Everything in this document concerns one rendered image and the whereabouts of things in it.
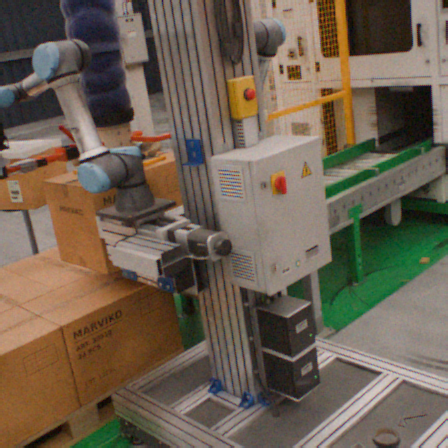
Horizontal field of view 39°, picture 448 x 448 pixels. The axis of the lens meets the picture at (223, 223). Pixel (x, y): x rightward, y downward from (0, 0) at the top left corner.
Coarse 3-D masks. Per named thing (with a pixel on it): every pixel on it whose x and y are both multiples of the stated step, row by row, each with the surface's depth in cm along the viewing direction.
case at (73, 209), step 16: (64, 176) 298; (160, 176) 294; (176, 176) 301; (48, 192) 295; (64, 192) 284; (80, 192) 274; (112, 192) 276; (160, 192) 295; (176, 192) 302; (64, 208) 289; (80, 208) 279; (96, 208) 271; (64, 224) 294; (80, 224) 283; (96, 224) 273; (64, 240) 299; (80, 240) 288; (96, 240) 278; (64, 256) 304; (80, 256) 292; (96, 256) 282; (112, 272) 281
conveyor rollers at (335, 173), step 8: (352, 160) 467; (360, 160) 462; (368, 160) 458; (376, 160) 460; (336, 168) 451; (344, 168) 451; (352, 168) 446; (360, 168) 442; (328, 176) 432; (336, 176) 435; (344, 176) 430; (328, 184) 419
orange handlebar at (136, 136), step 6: (132, 132) 306; (138, 132) 303; (132, 138) 293; (138, 138) 289; (144, 138) 286; (150, 138) 283; (156, 138) 282; (162, 138) 283; (168, 138) 285; (102, 144) 290; (42, 156) 273; (48, 156) 272; (54, 156) 274; (60, 156) 276; (48, 162) 272; (12, 168) 261; (18, 168) 263
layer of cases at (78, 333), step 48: (0, 288) 321; (48, 288) 311; (96, 288) 302; (144, 288) 296; (0, 336) 267; (48, 336) 264; (96, 336) 281; (144, 336) 299; (0, 384) 252; (48, 384) 267; (96, 384) 284; (0, 432) 254
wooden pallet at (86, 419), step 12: (168, 360) 311; (144, 372) 302; (120, 384) 293; (108, 396) 289; (84, 408) 281; (96, 408) 285; (108, 408) 298; (60, 420) 273; (72, 420) 277; (84, 420) 281; (96, 420) 286; (108, 420) 291; (60, 432) 285; (72, 432) 278; (84, 432) 282; (24, 444) 262; (48, 444) 278; (60, 444) 277; (72, 444) 279
